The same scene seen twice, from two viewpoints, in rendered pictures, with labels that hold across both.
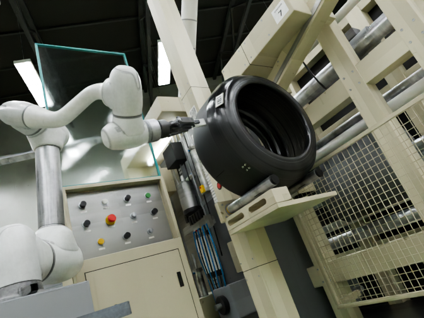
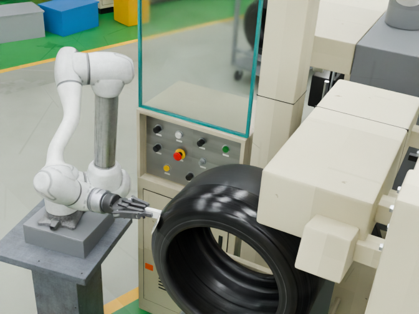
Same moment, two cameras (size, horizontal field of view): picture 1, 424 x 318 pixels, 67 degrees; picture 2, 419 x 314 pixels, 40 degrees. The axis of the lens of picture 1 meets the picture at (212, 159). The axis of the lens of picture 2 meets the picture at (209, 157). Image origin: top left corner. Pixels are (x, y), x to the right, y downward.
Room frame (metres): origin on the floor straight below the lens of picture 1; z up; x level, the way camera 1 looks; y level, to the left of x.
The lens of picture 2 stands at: (0.65, -1.50, 2.45)
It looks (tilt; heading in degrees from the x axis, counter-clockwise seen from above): 31 degrees down; 62
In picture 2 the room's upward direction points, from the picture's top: 4 degrees clockwise
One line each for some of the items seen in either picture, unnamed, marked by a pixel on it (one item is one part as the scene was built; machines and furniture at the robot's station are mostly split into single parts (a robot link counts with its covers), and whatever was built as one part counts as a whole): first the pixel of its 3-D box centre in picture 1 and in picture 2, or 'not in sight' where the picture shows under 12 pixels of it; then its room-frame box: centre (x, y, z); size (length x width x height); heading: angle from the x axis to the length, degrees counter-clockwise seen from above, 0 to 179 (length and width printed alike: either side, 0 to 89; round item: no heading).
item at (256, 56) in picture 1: (268, 47); (346, 153); (1.56, -0.52, 1.71); 0.61 x 0.25 x 0.15; 37
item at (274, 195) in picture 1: (255, 210); not in sight; (1.40, -0.10, 0.83); 0.36 x 0.09 x 0.06; 37
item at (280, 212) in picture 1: (281, 212); not in sight; (1.48, -0.21, 0.80); 0.37 x 0.36 x 0.02; 127
